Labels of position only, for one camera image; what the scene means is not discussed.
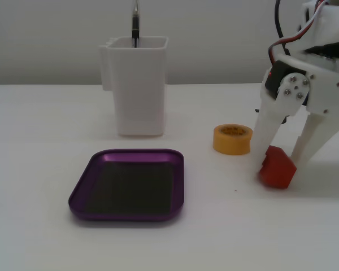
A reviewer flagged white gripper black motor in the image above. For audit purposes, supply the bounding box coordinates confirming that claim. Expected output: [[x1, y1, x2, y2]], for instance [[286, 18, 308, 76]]
[[255, 39, 339, 178]]

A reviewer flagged red white black servo wire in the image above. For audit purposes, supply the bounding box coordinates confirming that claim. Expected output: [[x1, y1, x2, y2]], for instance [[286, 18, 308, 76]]
[[267, 0, 327, 73]]

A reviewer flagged black pen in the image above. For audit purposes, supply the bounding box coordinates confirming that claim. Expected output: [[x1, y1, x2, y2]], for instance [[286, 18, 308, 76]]
[[131, 0, 141, 48]]

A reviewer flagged red cube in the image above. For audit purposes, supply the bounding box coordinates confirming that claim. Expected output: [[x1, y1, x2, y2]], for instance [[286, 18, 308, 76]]
[[258, 145, 297, 189]]

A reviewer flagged yellow tape roll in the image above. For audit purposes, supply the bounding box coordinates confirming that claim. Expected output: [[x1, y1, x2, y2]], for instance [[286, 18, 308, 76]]
[[213, 124, 254, 155]]

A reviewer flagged white plastic pen holder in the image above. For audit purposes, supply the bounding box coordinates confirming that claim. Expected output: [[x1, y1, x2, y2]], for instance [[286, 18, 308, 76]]
[[98, 36, 170, 138]]

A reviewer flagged purple metal tray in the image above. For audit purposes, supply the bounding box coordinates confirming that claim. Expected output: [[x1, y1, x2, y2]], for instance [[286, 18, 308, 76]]
[[68, 148, 185, 222]]

